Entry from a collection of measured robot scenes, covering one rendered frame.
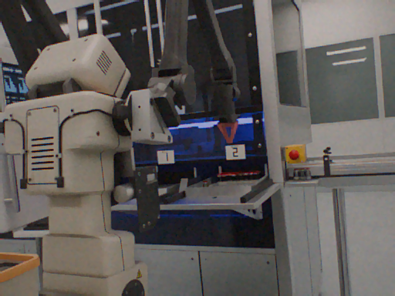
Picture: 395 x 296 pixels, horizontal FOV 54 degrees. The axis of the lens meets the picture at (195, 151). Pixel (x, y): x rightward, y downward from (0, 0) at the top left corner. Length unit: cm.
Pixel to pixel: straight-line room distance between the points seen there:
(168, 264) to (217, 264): 25
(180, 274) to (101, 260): 100
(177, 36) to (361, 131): 532
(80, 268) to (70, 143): 31
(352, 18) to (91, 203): 571
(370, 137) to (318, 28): 180
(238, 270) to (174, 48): 110
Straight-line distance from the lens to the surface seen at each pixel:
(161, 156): 182
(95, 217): 96
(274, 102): 162
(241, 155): 166
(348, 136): 620
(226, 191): 143
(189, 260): 187
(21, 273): 76
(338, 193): 176
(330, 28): 634
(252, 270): 177
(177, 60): 99
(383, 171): 171
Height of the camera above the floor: 113
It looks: 3 degrees down
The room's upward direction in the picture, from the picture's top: 6 degrees counter-clockwise
